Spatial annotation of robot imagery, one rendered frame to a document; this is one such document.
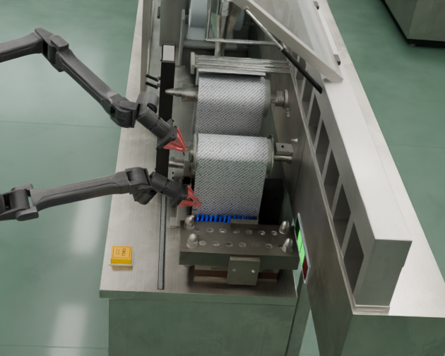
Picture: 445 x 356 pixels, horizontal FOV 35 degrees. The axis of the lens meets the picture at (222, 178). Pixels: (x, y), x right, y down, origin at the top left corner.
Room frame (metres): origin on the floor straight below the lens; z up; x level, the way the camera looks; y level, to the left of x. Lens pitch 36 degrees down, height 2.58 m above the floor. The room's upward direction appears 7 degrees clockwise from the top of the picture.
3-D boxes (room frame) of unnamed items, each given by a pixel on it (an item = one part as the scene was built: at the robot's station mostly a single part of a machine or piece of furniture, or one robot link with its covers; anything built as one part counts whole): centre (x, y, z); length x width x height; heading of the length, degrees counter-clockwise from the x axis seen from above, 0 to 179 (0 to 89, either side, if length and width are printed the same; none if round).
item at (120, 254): (1.80, 0.31, 0.91); 0.07 x 0.07 x 0.02; 7
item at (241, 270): (1.74, -0.11, 0.96); 0.10 x 0.03 x 0.11; 97
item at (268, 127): (3.09, -0.12, 1.02); 2.24 x 0.04 x 0.24; 7
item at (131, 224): (2.93, 0.17, 0.88); 2.52 x 0.66 x 0.04; 7
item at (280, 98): (2.27, -0.16, 1.33); 0.07 x 0.07 x 0.07; 7
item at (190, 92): (2.23, 0.15, 1.33); 0.06 x 0.06 x 0.06; 7
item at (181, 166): (2.02, 0.14, 1.05); 0.06 x 0.05 x 0.31; 97
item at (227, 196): (1.94, -0.03, 1.11); 0.23 x 0.01 x 0.18; 97
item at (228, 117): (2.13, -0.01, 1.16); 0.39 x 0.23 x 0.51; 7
